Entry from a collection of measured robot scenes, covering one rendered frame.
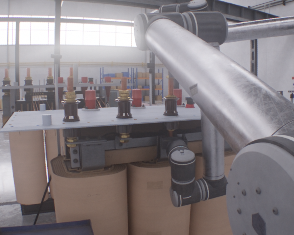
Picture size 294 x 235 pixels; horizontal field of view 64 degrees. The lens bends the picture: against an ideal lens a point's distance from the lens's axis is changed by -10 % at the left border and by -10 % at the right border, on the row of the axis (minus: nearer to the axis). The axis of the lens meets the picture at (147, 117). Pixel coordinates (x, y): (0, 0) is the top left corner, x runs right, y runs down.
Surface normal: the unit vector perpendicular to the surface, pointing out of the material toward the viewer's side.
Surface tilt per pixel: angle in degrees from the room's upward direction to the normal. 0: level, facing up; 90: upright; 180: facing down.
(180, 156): 13
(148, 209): 90
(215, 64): 38
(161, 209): 90
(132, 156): 90
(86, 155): 90
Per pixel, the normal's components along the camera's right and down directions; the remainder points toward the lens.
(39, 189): 0.76, 0.08
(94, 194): 0.41, 0.11
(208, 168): -0.58, 0.24
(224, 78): -0.58, -0.60
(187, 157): -0.03, -0.91
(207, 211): -0.21, 0.12
